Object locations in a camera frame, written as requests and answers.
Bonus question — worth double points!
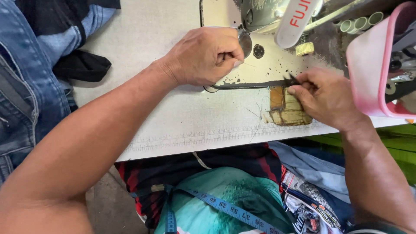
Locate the pink plastic tray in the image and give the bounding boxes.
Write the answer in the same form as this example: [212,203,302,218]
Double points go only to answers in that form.
[346,1,416,119]

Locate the red black checked cloth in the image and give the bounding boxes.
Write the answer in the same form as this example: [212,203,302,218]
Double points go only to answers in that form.
[114,143,284,229]

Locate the cream industrial sewing machine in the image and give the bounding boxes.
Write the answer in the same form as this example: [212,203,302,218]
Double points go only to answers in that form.
[200,0,416,94]

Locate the yellow ribbed knob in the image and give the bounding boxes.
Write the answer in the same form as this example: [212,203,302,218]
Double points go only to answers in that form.
[295,42,315,57]

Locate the green cloth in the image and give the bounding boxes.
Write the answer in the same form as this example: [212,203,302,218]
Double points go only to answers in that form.
[305,124,416,186]

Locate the pale green plastic tube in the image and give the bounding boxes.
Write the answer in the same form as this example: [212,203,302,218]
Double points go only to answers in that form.
[340,19,356,34]
[368,12,385,26]
[354,16,369,30]

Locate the printed plastic bag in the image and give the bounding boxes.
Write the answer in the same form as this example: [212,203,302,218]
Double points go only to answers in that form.
[281,171,350,234]

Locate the person's left hand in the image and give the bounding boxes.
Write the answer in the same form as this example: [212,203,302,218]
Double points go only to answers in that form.
[161,27,245,87]

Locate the brown tape patch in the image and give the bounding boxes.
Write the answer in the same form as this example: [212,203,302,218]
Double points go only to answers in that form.
[263,86,313,127]

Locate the blue denim garment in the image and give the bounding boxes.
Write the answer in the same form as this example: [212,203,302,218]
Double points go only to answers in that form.
[0,0,117,186]

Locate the black cloth piece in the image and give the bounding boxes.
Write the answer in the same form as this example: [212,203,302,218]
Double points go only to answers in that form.
[53,49,112,83]

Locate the blue measuring tape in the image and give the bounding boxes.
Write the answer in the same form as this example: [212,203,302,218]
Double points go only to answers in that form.
[164,185,287,234]

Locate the teal shirt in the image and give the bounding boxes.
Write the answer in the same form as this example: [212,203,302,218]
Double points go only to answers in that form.
[154,167,294,234]

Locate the light blue denim cloth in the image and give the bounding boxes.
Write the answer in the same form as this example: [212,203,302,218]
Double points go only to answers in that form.
[268,141,352,203]

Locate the black metal machine parts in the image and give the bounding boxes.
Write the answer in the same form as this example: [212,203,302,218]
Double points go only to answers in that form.
[385,26,416,104]

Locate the small black fabric piece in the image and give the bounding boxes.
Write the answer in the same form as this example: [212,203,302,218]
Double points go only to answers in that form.
[282,73,301,87]

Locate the person's right hand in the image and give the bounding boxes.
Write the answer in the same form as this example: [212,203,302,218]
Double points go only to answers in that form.
[287,68,369,131]

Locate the loose dark thread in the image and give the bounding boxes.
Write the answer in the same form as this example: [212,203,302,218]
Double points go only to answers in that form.
[246,94,272,144]

